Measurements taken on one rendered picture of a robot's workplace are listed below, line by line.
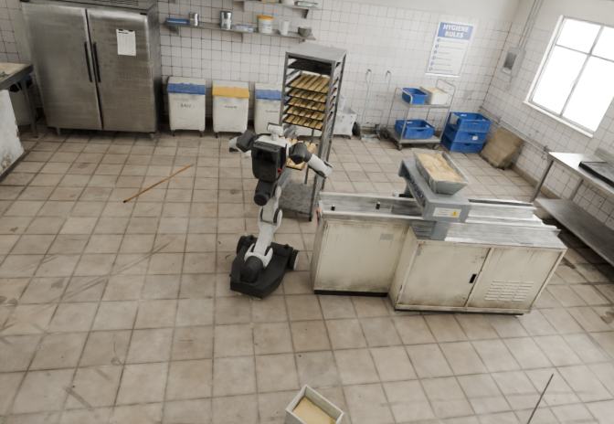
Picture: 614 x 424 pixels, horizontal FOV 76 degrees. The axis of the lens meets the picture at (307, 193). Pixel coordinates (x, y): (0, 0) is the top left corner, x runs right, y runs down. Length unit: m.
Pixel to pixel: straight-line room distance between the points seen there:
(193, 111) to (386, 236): 3.88
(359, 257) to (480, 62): 5.31
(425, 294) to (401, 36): 4.68
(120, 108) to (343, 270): 3.97
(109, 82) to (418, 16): 4.76
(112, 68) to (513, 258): 5.11
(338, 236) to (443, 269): 0.90
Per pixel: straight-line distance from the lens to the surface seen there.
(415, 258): 3.29
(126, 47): 5.84
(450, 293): 3.69
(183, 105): 6.21
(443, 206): 3.04
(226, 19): 6.31
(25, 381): 3.37
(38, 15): 6.06
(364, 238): 3.28
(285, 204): 4.52
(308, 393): 2.94
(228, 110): 6.20
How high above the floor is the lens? 2.56
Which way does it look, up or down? 30 degrees down
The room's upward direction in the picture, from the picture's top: 8 degrees clockwise
